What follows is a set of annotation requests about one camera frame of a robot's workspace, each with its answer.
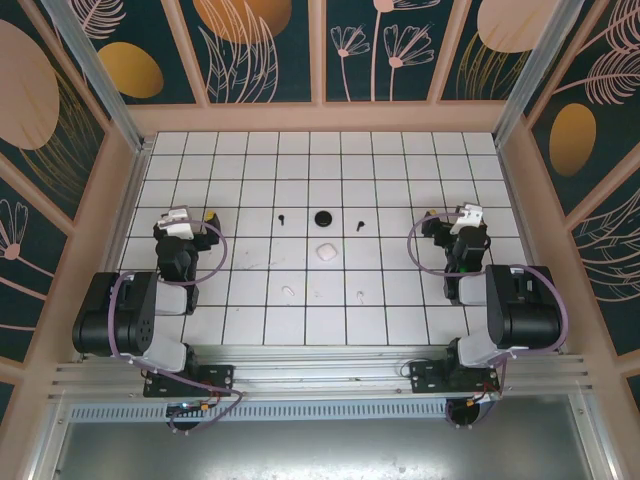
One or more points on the black round charging case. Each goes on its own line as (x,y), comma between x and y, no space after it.
(323,218)

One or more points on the white charging case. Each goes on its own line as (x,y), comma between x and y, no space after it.
(325,251)

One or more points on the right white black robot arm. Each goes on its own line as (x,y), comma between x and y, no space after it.
(525,310)

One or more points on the arm base wiring bundle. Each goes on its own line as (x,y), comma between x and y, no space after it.
(467,412)
(187,415)

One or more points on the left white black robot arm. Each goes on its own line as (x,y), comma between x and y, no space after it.
(110,320)

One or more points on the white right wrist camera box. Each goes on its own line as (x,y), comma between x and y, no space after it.
(467,215)

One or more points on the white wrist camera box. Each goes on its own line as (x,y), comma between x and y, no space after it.
(176,222)
(467,215)

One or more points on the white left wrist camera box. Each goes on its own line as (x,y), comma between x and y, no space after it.
(176,222)

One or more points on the aluminium side rail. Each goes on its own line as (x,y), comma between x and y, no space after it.
(131,200)

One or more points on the aluminium corner post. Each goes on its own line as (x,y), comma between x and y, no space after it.
(107,100)
(520,100)

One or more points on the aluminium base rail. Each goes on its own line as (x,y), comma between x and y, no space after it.
(325,372)

